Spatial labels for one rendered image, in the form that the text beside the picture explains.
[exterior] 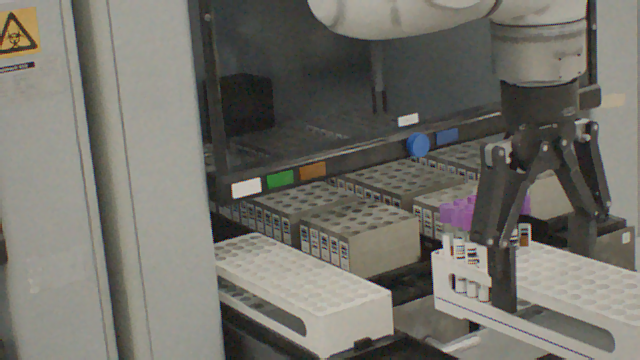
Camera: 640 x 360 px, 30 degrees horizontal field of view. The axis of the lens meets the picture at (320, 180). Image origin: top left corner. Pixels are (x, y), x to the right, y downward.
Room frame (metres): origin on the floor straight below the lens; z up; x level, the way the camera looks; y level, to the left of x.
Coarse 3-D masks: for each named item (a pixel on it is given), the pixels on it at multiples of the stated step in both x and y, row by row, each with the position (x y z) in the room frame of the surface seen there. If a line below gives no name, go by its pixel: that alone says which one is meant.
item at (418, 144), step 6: (408, 138) 1.46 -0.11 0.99; (414, 138) 1.45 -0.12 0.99; (420, 138) 1.45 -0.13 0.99; (426, 138) 1.46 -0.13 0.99; (408, 144) 1.45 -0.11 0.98; (414, 144) 1.45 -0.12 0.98; (420, 144) 1.45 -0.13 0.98; (426, 144) 1.46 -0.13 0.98; (408, 150) 1.45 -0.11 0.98; (414, 150) 1.45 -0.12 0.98; (420, 150) 1.45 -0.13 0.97; (426, 150) 1.46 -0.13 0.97; (420, 156) 1.45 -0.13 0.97
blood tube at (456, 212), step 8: (456, 208) 1.21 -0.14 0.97; (464, 208) 1.20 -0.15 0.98; (456, 216) 1.20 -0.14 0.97; (456, 224) 1.20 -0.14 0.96; (456, 232) 1.20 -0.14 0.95; (456, 240) 1.20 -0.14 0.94; (456, 248) 1.20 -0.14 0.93; (464, 248) 1.20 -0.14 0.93; (456, 256) 1.20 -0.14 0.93; (464, 256) 1.20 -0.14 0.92; (456, 280) 1.20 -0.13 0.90; (464, 280) 1.20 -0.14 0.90; (456, 288) 1.20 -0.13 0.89; (464, 288) 1.20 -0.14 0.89
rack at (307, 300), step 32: (224, 256) 1.43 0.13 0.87; (256, 256) 1.42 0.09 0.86; (288, 256) 1.41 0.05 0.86; (224, 288) 1.45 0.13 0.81; (256, 288) 1.32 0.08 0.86; (288, 288) 1.30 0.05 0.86; (320, 288) 1.31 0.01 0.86; (352, 288) 1.29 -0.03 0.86; (384, 288) 1.28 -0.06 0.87; (288, 320) 1.34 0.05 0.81; (320, 320) 1.21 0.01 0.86; (352, 320) 1.23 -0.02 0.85; (384, 320) 1.25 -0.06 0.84; (320, 352) 1.21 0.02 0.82
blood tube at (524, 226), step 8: (528, 200) 1.22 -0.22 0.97; (528, 208) 1.22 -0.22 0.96; (520, 216) 1.22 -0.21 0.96; (528, 216) 1.22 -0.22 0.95; (520, 224) 1.22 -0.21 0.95; (528, 224) 1.22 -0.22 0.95; (520, 232) 1.22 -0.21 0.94; (528, 232) 1.22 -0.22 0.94; (520, 240) 1.22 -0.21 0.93; (528, 240) 1.22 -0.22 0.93
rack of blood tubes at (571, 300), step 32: (448, 256) 1.21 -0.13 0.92; (544, 256) 1.18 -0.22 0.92; (576, 256) 1.17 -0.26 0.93; (448, 288) 1.20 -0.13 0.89; (544, 288) 1.10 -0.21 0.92; (576, 288) 1.09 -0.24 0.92; (608, 288) 1.08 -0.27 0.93; (480, 320) 1.16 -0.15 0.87; (512, 320) 1.11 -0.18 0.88; (544, 320) 1.15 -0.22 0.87; (576, 320) 1.14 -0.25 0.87; (608, 320) 1.01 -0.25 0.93; (608, 352) 1.05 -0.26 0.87
